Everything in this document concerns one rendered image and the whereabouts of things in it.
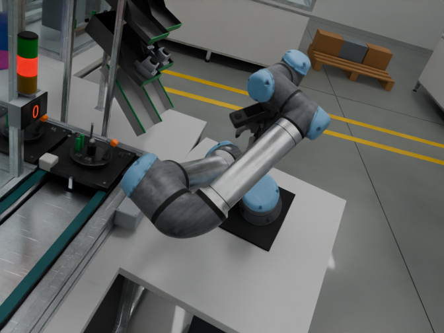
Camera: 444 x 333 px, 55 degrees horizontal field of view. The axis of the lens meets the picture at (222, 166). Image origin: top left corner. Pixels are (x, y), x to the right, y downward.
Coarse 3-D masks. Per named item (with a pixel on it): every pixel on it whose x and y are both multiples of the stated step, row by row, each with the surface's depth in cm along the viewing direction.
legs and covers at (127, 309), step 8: (200, 136) 218; (128, 280) 171; (128, 288) 175; (136, 288) 206; (144, 288) 208; (128, 296) 176; (136, 296) 202; (120, 304) 180; (128, 304) 179; (136, 304) 200; (120, 312) 182; (128, 312) 182; (120, 320) 186; (128, 320) 191; (120, 328) 186
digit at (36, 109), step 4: (36, 100) 119; (40, 100) 121; (32, 104) 117; (36, 104) 119; (32, 108) 118; (36, 108) 120; (32, 112) 119; (36, 112) 121; (32, 116) 120; (36, 116) 122; (32, 120) 120
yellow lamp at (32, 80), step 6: (18, 78) 113; (24, 78) 113; (30, 78) 113; (36, 78) 115; (18, 84) 114; (24, 84) 114; (30, 84) 114; (36, 84) 116; (18, 90) 115; (24, 90) 114; (30, 90) 115; (36, 90) 117
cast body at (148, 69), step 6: (144, 60) 158; (150, 60) 155; (156, 60) 156; (138, 66) 156; (144, 66) 155; (150, 66) 155; (156, 66) 156; (144, 72) 157; (150, 72) 156; (156, 72) 159; (150, 78) 157
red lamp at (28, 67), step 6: (18, 60) 110; (24, 60) 110; (30, 60) 110; (36, 60) 112; (18, 66) 111; (24, 66) 111; (30, 66) 111; (36, 66) 113; (18, 72) 112; (24, 72) 112; (30, 72) 112; (36, 72) 114
